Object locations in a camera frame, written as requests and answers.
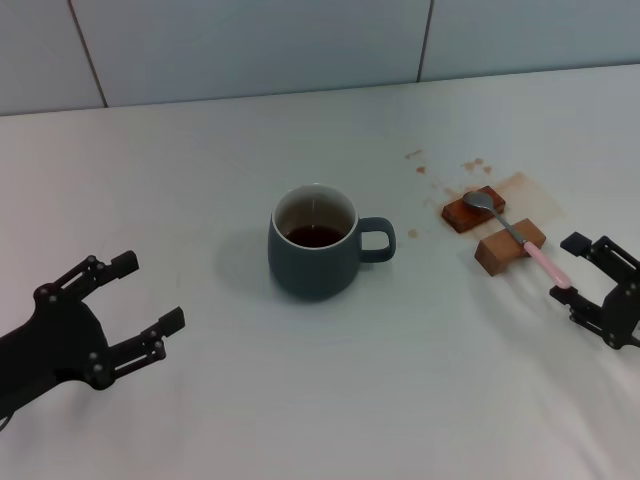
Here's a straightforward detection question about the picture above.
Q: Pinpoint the dark reddish wooden block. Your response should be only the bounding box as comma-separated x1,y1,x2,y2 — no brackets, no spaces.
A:
440,184,507,234

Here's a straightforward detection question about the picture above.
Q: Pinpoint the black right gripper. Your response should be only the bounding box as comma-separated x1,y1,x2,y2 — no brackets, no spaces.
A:
548,230,640,352

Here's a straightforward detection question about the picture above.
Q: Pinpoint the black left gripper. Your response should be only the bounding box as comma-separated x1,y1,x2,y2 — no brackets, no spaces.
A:
0,249,187,417

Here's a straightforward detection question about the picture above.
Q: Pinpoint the grey ceramic mug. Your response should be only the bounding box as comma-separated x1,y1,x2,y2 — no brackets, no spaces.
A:
267,183,398,303

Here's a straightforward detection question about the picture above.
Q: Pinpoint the pink handled metal spoon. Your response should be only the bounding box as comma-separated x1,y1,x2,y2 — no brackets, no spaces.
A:
461,191,572,291

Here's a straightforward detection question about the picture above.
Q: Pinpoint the brown liquid stain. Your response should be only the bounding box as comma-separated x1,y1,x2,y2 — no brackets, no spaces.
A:
404,148,566,239

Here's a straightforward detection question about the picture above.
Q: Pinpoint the dark brown coffee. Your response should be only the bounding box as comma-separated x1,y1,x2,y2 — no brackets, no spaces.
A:
285,224,348,250

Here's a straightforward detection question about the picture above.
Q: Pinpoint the light brown wooden block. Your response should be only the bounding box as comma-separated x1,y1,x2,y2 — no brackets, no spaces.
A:
473,217,548,277

